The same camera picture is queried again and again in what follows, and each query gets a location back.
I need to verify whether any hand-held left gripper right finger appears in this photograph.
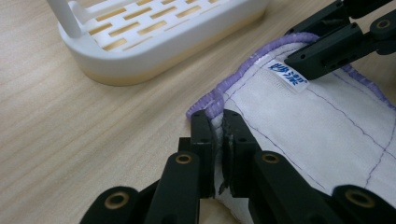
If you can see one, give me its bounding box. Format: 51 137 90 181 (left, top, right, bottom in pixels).
221 108 263 199

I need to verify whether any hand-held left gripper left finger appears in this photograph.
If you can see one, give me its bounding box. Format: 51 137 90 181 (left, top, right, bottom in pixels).
177 109 217 200

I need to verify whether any white cloth with purple edge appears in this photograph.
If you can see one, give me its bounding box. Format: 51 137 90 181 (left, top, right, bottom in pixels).
185 32 396 224

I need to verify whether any white slotted rack with handle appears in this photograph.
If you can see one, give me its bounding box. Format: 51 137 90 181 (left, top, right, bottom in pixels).
46 0 271 88

